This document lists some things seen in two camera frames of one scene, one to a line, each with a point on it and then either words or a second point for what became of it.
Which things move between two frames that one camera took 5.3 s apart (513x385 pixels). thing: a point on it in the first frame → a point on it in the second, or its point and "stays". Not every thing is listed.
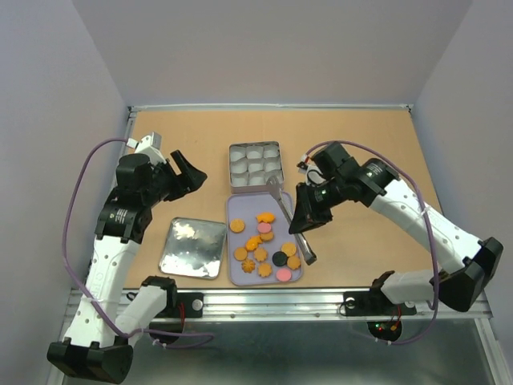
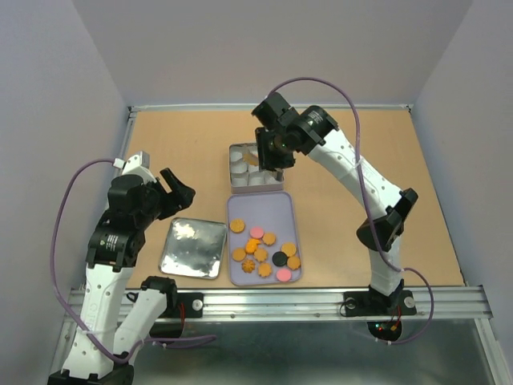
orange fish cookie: x=266 y=216 → x=252 y=159
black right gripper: x=306 y=215 → x=266 y=157
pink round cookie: x=283 y=274 stays
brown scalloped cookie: x=293 y=262 stays
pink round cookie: x=264 y=227 → x=256 y=233
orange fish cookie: x=252 y=243 stays
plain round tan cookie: x=240 y=253 stays
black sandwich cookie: x=280 y=258 stays
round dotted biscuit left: x=237 y=225 stays
